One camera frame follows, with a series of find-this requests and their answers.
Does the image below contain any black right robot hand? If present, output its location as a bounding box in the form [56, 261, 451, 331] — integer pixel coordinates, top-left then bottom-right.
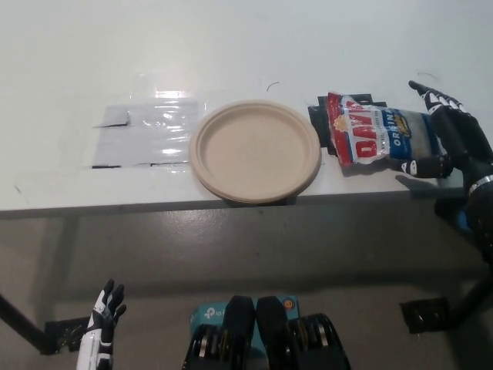
[396, 79, 493, 189]

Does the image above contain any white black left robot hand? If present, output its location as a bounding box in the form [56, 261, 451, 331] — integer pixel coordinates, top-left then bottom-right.
[75, 279, 127, 370]

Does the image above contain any red blue sunflower seed bag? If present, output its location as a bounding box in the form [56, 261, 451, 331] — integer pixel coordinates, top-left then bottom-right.
[326, 92, 444, 170]

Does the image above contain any beige paper plate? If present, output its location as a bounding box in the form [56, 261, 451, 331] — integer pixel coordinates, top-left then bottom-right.
[189, 99, 323, 204]

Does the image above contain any black floor tape patch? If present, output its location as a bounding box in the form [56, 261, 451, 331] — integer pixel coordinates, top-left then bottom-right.
[44, 315, 92, 355]
[399, 297, 452, 335]

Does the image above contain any black and blue object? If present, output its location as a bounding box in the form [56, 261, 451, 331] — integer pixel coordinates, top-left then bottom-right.
[434, 198, 473, 234]

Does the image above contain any black slanted table leg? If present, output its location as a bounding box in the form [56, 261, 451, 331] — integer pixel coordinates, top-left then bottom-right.
[0, 293, 51, 355]
[450, 269, 493, 328]

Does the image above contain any clear plastic sheet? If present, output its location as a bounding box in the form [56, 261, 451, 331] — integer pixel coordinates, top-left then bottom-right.
[91, 92, 208, 169]

